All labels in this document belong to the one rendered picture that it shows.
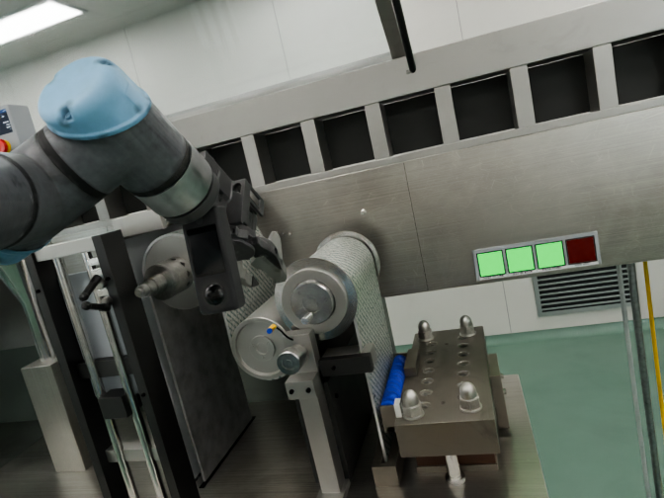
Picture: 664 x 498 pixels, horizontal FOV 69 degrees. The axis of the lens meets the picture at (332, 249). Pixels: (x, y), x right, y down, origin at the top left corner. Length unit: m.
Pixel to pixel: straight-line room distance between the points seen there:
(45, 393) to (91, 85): 0.99
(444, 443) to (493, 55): 0.74
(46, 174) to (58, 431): 0.97
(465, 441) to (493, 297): 2.78
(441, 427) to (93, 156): 0.65
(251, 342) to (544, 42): 0.81
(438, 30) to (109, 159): 3.14
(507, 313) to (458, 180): 2.61
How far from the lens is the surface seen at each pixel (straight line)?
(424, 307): 3.63
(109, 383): 0.97
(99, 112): 0.43
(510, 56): 1.11
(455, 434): 0.86
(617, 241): 1.15
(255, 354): 0.91
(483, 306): 3.62
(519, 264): 1.12
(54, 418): 1.36
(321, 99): 1.14
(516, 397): 1.16
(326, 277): 0.81
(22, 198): 0.41
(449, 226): 1.10
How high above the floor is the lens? 1.47
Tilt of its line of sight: 9 degrees down
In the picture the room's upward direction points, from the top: 13 degrees counter-clockwise
